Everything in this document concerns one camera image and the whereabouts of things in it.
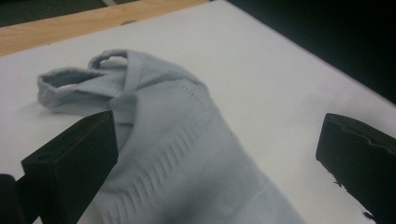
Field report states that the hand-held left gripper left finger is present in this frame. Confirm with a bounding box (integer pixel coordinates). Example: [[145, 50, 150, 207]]
[[21, 110, 120, 224]]

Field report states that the white board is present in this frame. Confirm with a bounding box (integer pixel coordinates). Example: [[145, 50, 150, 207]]
[[0, 0, 396, 224]]

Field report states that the light blue tank top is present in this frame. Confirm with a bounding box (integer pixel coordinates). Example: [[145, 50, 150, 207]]
[[36, 49, 306, 224]]

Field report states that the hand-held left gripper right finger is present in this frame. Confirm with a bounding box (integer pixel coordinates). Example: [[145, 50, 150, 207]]
[[316, 112, 396, 224]]

